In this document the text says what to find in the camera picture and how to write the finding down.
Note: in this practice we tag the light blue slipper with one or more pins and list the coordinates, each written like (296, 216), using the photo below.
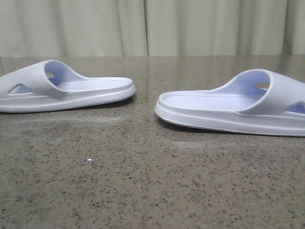
(52, 85)
(256, 101)

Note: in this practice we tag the pale green curtain backdrop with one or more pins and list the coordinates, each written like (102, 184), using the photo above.
(100, 28)

